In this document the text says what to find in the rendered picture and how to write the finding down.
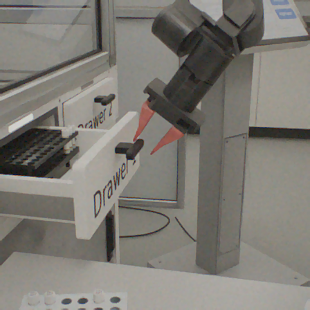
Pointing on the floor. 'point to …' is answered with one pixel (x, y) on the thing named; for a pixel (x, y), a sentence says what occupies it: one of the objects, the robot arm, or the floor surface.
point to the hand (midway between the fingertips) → (145, 143)
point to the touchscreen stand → (225, 189)
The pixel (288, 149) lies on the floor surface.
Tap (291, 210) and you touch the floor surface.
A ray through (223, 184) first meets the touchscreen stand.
